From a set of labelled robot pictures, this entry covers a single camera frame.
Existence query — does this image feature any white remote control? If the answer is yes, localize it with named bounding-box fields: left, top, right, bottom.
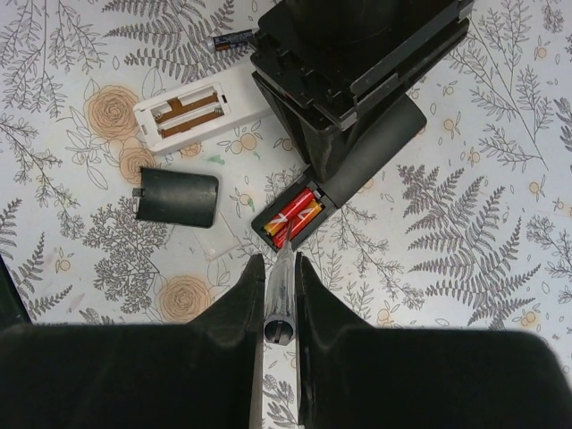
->
left=133, top=63, right=271, bottom=156

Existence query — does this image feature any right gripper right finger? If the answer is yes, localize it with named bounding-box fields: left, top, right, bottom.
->
left=295, top=255, right=571, bottom=428

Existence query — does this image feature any orange yellow AAA battery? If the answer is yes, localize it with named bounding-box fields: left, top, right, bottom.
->
left=273, top=200, right=323, bottom=248

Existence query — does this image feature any black remote control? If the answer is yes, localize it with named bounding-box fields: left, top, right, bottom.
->
left=251, top=95, right=426, bottom=252

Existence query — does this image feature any red AAA battery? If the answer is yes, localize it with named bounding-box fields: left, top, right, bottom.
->
left=264, top=188, right=315, bottom=237

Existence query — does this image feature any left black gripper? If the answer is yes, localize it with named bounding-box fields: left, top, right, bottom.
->
left=250, top=1, right=473, bottom=182

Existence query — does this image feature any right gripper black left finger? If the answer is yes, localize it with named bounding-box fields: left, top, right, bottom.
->
left=1, top=255, right=265, bottom=428

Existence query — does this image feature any white battery cover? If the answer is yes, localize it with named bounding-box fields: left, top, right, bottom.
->
left=194, top=211, right=240, bottom=262

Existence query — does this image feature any floral table mat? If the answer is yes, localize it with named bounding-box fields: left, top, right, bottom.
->
left=1, top=1, right=571, bottom=428

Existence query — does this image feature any dark AAA battery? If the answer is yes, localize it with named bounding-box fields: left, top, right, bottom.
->
left=206, top=28, right=258, bottom=54

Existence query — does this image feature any black battery cover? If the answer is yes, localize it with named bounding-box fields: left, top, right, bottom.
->
left=132, top=167, right=220, bottom=229

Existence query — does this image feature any small screwdriver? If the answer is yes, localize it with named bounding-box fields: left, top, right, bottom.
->
left=264, top=221, right=296, bottom=346

